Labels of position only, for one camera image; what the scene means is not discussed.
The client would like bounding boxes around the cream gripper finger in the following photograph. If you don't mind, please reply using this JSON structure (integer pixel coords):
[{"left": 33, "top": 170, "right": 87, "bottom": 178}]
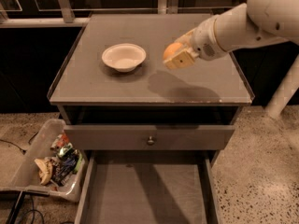
[
  {"left": 164, "top": 49, "right": 199, "bottom": 69},
  {"left": 175, "top": 29, "right": 194, "bottom": 47}
]

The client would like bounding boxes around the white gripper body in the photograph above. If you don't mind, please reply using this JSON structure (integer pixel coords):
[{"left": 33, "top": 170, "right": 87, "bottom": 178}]
[{"left": 190, "top": 15, "right": 227, "bottom": 61}]

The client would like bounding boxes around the orange fruit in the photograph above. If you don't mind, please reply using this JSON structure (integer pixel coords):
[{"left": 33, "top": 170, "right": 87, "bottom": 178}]
[{"left": 164, "top": 42, "right": 182, "bottom": 60}]

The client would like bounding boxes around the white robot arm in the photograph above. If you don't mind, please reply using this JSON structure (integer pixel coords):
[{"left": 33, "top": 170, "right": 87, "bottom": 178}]
[{"left": 164, "top": 0, "right": 299, "bottom": 69}]

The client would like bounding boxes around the grey drawer cabinet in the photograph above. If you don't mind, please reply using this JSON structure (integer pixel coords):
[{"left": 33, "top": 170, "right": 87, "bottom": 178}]
[{"left": 46, "top": 13, "right": 256, "bottom": 166}]

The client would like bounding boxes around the round metal drawer knob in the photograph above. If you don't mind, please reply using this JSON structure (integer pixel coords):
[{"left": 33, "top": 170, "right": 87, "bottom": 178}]
[{"left": 147, "top": 136, "right": 155, "bottom": 146}]

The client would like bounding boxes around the grey top drawer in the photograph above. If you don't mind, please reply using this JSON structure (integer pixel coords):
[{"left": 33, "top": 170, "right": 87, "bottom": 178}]
[{"left": 64, "top": 125, "right": 235, "bottom": 150}]

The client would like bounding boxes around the grey open middle drawer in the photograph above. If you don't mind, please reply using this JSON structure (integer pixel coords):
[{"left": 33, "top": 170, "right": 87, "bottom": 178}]
[{"left": 75, "top": 151, "right": 222, "bottom": 224}]

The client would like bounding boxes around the white bowl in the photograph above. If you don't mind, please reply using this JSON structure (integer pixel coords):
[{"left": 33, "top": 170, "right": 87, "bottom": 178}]
[{"left": 102, "top": 43, "right": 147, "bottom": 73}]

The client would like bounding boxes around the green snack packet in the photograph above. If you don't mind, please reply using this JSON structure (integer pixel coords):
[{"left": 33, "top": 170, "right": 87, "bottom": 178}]
[{"left": 57, "top": 143, "right": 73, "bottom": 158}]

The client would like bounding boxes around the dark snack packet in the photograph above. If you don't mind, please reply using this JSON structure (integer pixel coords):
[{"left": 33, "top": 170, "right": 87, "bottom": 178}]
[{"left": 51, "top": 153, "right": 78, "bottom": 186}]

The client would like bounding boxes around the crumpled tan paper bag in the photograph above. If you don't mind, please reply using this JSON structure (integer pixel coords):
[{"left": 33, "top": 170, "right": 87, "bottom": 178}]
[{"left": 35, "top": 158, "right": 53, "bottom": 185}]

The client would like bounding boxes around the clear plastic bin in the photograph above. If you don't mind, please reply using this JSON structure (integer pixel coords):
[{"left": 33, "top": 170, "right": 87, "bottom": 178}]
[{"left": 0, "top": 119, "right": 87, "bottom": 203}]

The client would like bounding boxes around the black bar on floor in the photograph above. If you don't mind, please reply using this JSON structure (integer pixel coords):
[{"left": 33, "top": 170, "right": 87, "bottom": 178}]
[{"left": 6, "top": 191, "right": 25, "bottom": 224}]

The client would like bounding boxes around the metal window frame rail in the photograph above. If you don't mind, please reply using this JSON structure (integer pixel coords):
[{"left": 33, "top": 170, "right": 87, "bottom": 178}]
[{"left": 0, "top": 0, "right": 245, "bottom": 28}]

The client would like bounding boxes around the black floor cable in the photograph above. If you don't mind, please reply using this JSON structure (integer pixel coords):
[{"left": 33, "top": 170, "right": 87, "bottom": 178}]
[{"left": 0, "top": 130, "right": 39, "bottom": 155}]

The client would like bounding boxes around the blue floor cable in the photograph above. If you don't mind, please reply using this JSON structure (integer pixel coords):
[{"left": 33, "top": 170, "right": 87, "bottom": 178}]
[{"left": 17, "top": 195, "right": 46, "bottom": 224}]

